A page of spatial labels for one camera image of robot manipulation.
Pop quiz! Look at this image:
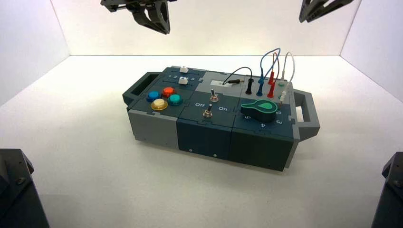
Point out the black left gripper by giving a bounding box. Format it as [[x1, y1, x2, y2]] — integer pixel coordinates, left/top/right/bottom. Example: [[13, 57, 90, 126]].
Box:
[[100, 0, 178, 35]]

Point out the blue banana plug cable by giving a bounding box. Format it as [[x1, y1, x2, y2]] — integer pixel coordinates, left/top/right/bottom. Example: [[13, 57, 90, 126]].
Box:
[[256, 47, 281, 97]]

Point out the yellow push button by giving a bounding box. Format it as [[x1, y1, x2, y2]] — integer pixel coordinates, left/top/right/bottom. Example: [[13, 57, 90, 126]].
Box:
[[151, 98, 169, 111]]

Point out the red banana plug cable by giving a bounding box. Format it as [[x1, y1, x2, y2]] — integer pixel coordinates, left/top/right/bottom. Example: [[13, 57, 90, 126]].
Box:
[[267, 51, 281, 98]]

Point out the dark teal box handle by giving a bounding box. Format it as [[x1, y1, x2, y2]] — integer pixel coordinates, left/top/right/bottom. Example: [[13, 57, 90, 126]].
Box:
[[122, 71, 162, 107]]

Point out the white banana plug cable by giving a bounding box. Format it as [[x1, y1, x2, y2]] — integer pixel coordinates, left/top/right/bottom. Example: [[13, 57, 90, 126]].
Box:
[[278, 51, 296, 105]]

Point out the green rotary pointer knob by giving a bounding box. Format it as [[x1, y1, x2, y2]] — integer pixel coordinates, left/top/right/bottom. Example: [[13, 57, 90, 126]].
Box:
[[240, 99, 278, 123]]

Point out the grey and teal task board box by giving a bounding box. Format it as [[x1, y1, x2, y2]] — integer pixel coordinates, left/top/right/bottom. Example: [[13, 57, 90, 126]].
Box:
[[122, 66, 321, 172]]

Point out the grey box handle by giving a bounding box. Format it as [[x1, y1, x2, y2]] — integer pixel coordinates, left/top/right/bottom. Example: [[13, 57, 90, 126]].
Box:
[[293, 89, 321, 141]]

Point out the teal push button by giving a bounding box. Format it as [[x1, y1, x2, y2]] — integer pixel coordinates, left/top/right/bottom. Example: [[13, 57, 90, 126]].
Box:
[[167, 94, 183, 106]]

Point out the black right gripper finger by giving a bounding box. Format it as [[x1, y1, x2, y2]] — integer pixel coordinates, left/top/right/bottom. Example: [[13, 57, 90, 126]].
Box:
[[310, 0, 355, 21], [298, 0, 330, 23]]

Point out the black banana plug cable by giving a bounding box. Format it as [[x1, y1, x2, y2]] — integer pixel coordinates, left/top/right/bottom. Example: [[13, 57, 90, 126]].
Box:
[[222, 66, 254, 95]]

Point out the blue push button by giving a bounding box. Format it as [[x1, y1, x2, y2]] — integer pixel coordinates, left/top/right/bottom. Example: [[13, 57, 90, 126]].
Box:
[[146, 91, 162, 103]]

